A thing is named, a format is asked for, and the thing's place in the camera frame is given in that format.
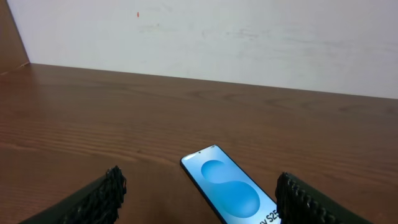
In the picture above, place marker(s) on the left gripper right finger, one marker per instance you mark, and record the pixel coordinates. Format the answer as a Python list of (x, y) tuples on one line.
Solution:
[(299, 203)]

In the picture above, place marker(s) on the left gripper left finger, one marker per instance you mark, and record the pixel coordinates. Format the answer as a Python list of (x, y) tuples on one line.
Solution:
[(97, 202)]

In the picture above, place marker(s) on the blue Galaxy smartphone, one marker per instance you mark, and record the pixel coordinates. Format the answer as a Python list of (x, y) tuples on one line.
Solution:
[(229, 191)]

